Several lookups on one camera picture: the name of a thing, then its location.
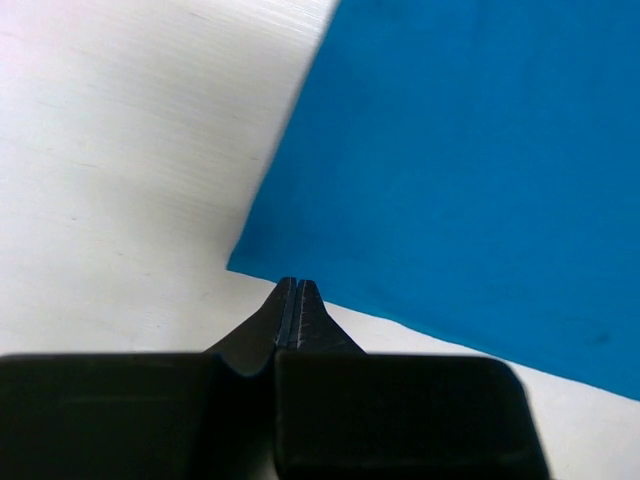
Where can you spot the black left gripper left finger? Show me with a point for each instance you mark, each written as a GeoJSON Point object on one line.
{"type": "Point", "coordinates": [239, 415]}

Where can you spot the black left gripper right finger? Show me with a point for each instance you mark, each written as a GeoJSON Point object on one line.
{"type": "Point", "coordinates": [313, 329]}

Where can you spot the blue t shirt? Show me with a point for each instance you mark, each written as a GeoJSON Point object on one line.
{"type": "Point", "coordinates": [469, 169]}

